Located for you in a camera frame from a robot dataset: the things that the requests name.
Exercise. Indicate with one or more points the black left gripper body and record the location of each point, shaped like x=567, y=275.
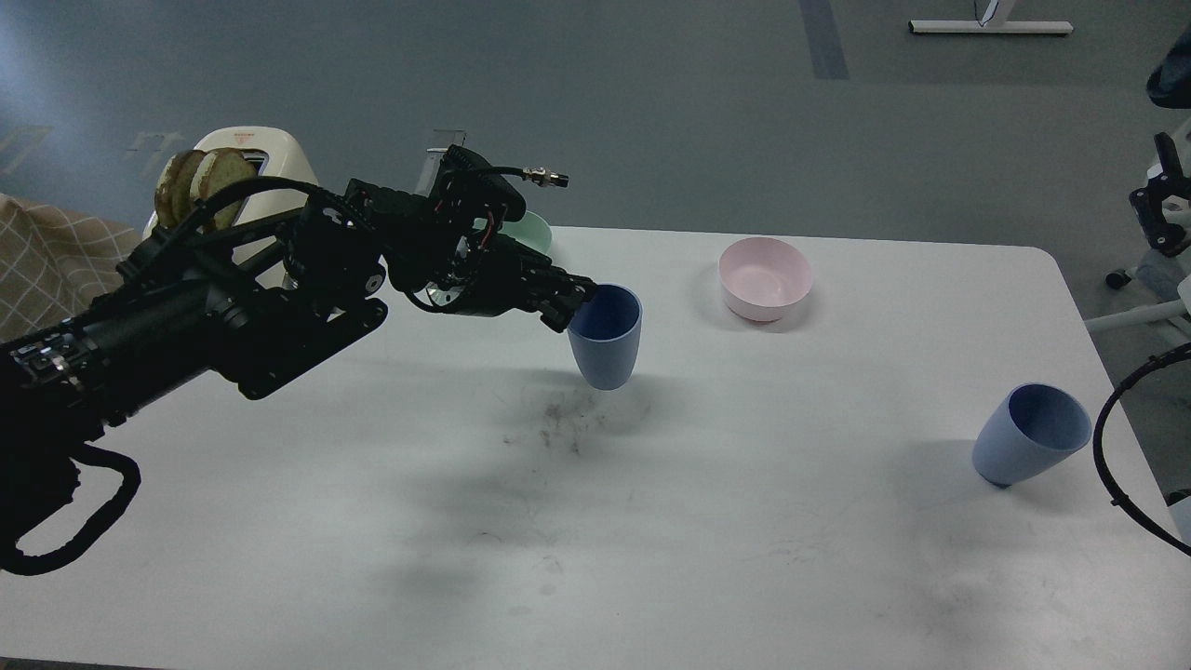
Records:
x=474, y=270

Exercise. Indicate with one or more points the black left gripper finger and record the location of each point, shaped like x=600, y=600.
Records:
x=540, y=271
x=558, y=300

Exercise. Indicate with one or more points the blue cup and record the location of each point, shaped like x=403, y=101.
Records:
x=1035, y=427
x=604, y=336

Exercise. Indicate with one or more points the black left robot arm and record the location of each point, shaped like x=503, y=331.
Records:
x=262, y=280

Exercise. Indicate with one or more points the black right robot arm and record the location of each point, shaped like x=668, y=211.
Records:
x=1167, y=87

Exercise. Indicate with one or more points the green bowl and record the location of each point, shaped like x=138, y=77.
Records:
x=531, y=238

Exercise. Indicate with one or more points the pink bowl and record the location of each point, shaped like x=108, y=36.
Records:
x=763, y=279

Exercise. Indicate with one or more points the toasted bread slices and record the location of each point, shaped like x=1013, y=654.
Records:
x=194, y=175

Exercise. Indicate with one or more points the beige checkered cloth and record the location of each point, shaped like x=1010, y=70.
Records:
x=54, y=262

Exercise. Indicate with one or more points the white desk leg base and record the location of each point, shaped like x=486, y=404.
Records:
x=994, y=19

